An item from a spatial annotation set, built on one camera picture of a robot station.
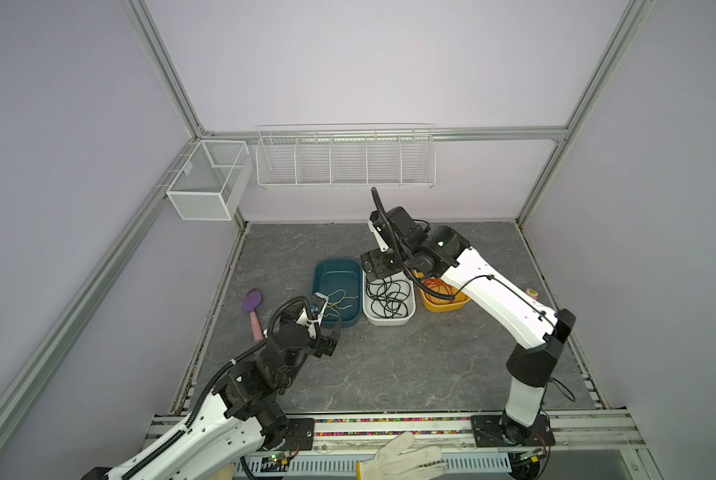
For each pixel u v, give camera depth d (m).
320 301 0.60
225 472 0.69
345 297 0.99
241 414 0.48
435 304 0.92
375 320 0.91
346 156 1.04
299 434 0.74
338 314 0.93
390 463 0.69
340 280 0.99
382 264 0.64
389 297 0.98
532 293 0.94
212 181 1.00
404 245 0.52
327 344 0.65
